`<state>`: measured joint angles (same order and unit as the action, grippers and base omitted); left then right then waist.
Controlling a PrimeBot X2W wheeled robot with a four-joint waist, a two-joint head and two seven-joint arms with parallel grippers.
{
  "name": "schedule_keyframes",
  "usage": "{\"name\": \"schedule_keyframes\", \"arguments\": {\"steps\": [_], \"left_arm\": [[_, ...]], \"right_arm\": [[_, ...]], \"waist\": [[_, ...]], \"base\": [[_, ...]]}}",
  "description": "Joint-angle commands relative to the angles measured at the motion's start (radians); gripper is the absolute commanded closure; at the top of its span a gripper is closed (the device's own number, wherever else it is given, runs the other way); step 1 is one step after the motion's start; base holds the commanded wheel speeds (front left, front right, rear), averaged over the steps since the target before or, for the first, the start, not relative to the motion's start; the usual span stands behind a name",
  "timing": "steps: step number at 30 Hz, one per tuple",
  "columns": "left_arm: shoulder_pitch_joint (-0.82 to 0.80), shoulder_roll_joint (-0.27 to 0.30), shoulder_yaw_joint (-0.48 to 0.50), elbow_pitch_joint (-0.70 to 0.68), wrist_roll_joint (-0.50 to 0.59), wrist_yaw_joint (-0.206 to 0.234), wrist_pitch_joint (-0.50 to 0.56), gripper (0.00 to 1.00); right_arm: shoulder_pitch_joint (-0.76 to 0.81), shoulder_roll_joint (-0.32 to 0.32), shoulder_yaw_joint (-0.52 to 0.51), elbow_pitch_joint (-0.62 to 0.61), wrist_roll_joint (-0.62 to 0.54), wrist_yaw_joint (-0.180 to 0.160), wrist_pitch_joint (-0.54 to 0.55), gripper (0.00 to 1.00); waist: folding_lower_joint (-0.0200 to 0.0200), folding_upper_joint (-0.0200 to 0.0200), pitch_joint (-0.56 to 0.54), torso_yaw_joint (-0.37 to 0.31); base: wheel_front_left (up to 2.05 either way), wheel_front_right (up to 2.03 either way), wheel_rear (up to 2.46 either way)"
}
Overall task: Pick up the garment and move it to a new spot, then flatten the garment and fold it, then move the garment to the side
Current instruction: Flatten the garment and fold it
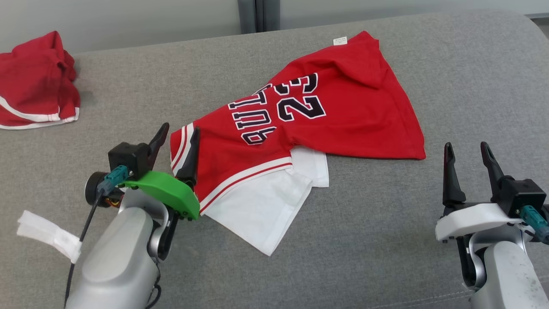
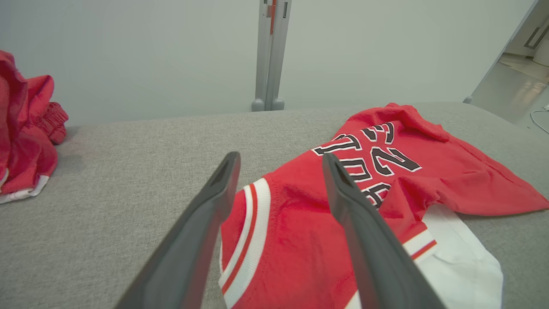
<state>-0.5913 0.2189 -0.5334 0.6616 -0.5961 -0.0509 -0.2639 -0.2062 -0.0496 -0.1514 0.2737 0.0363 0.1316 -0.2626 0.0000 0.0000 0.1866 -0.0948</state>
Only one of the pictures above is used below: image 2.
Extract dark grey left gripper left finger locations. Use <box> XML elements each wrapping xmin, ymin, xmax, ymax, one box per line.
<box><xmin>114</xmin><ymin>151</ymin><xmax>241</xmax><ymax>309</ymax></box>

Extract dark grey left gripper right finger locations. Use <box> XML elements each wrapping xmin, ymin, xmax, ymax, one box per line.
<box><xmin>322</xmin><ymin>152</ymin><xmax>446</xmax><ymax>309</ymax></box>

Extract red jersey with black lettering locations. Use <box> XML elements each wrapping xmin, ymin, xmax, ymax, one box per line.
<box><xmin>218</xmin><ymin>103</ymin><xmax>549</xmax><ymax>309</ymax></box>

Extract red shorts with white stripe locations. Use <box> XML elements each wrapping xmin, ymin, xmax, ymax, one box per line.
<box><xmin>0</xmin><ymin>50</ymin><xmax>69</xmax><ymax>204</ymax></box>

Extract grey double post orange strip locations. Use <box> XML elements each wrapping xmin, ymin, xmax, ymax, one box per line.
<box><xmin>251</xmin><ymin>0</ymin><xmax>293</xmax><ymax>112</ymax></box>

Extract white cable on floor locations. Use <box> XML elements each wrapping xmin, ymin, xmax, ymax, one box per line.
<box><xmin>530</xmin><ymin>105</ymin><xmax>549</xmax><ymax>134</ymax></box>

